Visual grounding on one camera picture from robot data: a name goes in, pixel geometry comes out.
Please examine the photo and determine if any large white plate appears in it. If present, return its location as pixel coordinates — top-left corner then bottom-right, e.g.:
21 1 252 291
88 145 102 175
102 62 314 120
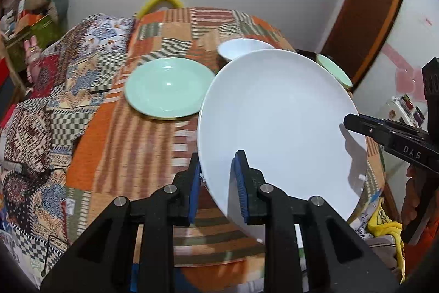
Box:
197 49 368 244

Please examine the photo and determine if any yellow cloth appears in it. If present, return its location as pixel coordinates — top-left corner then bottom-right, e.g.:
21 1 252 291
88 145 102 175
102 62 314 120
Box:
365 197 405 283

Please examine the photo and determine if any green bowl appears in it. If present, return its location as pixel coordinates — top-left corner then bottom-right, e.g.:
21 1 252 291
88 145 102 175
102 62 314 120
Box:
316 53 354 90

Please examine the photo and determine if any pink bunny toy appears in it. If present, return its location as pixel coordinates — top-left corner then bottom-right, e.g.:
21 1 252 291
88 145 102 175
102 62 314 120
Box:
23 36 43 81

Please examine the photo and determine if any person's right hand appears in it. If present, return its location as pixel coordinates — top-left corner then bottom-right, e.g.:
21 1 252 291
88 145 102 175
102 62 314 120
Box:
401 164 420 223

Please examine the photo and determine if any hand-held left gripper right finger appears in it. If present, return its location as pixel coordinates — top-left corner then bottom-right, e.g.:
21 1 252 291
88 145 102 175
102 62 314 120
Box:
231 150 402 293

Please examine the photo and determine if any person's orange clothing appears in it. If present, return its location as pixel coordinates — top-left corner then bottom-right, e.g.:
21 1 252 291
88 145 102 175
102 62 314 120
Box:
420 207 439 249

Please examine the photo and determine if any pile of toys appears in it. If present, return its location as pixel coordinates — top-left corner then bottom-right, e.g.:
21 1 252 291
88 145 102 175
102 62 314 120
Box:
0 0 32 34

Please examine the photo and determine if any green plate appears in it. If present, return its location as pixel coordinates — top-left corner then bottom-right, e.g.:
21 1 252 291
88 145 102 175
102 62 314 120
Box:
124 58 216 120

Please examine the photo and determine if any green box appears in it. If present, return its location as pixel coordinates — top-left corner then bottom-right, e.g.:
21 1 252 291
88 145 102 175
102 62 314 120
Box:
5 14 62 63

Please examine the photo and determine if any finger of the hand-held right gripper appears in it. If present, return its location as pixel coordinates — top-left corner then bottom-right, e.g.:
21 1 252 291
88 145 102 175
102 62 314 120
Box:
343 113 429 144

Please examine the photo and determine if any white bowl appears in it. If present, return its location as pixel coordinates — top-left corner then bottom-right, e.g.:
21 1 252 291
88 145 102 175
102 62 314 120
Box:
217 38 277 62

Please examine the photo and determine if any wooden door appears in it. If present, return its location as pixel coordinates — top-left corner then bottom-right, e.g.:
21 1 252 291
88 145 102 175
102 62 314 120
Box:
319 0 412 91

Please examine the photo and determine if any white wardrobe door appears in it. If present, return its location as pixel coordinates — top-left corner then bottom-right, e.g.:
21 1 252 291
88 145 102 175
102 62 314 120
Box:
351 0 439 143

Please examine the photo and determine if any floral pillow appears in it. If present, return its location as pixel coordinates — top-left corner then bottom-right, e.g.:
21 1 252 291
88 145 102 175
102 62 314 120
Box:
0 14 136 280

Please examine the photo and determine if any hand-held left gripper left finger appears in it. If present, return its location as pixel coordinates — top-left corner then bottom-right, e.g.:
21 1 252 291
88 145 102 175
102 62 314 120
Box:
40 152 203 293

